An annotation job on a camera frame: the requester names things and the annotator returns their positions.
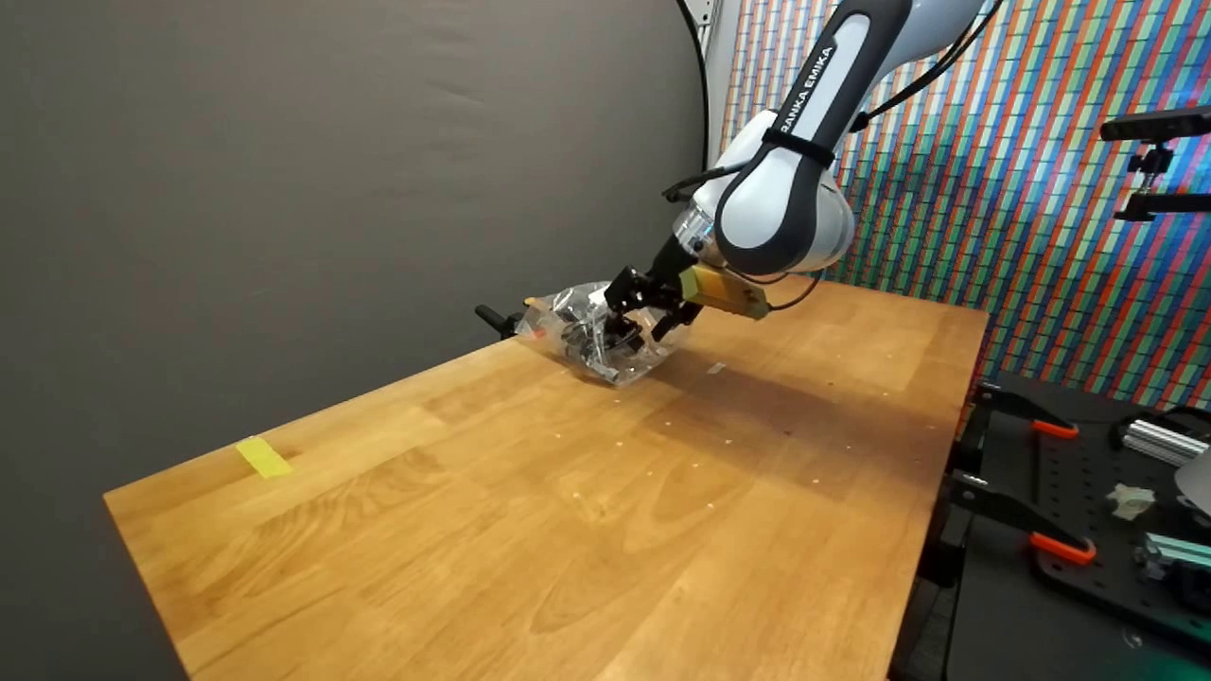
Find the small white crumpled object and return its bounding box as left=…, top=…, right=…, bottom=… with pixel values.
left=1107, top=482, right=1162, bottom=525

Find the white round disc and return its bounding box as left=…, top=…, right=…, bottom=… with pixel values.
left=1171, top=450, right=1211, bottom=522

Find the black cable bundle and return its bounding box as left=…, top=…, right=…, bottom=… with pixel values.
left=553, top=289, right=651, bottom=378

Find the white backdrop frame pole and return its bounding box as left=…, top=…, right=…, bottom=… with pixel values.
left=679, top=0, right=750, bottom=182

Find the black perforated side table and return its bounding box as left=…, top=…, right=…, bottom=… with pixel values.
left=890, top=370, right=1211, bottom=681

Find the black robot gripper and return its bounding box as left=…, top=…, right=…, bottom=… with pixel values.
left=601, top=256, right=710, bottom=355

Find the grey fabric backdrop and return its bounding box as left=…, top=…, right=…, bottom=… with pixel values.
left=0, top=0, right=710, bottom=681

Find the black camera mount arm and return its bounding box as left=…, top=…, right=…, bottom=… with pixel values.
left=1099, top=105, right=1211, bottom=226

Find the yellow tape strip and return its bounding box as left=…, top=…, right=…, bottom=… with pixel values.
left=230, top=434, right=298, bottom=486

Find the orange handled black clamp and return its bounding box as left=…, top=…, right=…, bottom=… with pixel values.
left=945, top=468, right=1100, bottom=571
left=974, top=378, right=1086, bottom=448

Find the silver aluminium extrusion piece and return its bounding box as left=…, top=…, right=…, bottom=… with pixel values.
left=1118, top=416, right=1211, bottom=468

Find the teal metal bar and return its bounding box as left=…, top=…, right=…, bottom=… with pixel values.
left=1136, top=525, right=1211, bottom=584

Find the clear plastic bag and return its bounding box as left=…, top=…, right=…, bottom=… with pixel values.
left=512, top=278, right=695, bottom=394

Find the black orange marker pen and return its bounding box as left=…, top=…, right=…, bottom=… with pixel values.
left=473, top=299, right=529, bottom=343

